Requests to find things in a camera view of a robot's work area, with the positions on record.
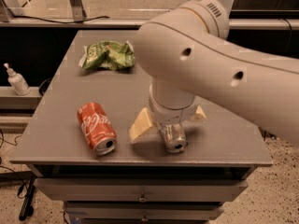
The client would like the metal frame post left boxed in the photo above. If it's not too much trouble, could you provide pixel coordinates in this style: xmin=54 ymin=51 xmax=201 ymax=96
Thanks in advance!
xmin=69 ymin=0 xmax=87 ymax=22

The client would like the black floor stand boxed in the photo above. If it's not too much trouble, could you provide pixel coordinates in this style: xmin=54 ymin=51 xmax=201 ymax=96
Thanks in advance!
xmin=19 ymin=175 xmax=36 ymax=221

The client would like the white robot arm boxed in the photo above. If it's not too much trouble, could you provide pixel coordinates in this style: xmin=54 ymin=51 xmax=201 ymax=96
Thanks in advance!
xmin=134 ymin=0 xmax=299 ymax=145

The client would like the red coca-cola can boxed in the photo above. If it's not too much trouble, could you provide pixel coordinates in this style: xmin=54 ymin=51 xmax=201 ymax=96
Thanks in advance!
xmin=77 ymin=103 xmax=117 ymax=156

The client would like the grey drawer cabinet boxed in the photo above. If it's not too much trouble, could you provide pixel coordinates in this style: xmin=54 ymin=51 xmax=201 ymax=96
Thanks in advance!
xmin=12 ymin=30 xmax=272 ymax=224

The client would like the drawer knob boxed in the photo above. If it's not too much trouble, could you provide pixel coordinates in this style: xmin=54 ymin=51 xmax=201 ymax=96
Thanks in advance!
xmin=138 ymin=193 xmax=148 ymax=203
xmin=140 ymin=215 xmax=149 ymax=223

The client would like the white pump bottle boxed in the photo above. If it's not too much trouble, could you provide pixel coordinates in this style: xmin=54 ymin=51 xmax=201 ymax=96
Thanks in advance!
xmin=4 ymin=63 xmax=31 ymax=96

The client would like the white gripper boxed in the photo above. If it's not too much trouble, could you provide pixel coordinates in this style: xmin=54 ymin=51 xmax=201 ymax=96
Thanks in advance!
xmin=129 ymin=78 xmax=207 ymax=144

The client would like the black cable on ledge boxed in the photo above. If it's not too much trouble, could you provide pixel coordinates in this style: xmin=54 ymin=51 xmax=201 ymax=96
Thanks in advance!
xmin=6 ymin=0 xmax=110 ymax=24

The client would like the silver blue redbull can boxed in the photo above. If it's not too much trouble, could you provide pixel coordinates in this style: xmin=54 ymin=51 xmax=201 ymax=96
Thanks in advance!
xmin=160 ymin=123 xmax=188 ymax=153

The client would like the upper drawer knob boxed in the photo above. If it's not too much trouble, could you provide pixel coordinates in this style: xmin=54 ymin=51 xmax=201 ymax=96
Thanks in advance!
xmin=138 ymin=193 xmax=148 ymax=203

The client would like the lower drawer knob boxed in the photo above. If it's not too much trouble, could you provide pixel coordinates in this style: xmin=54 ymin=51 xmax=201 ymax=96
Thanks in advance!
xmin=140 ymin=215 xmax=149 ymax=223

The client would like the green crumpled chip bag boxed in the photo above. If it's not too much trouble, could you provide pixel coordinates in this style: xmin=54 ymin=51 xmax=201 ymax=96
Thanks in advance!
xmin=78 ymin=40 xmax=135 ymax=71

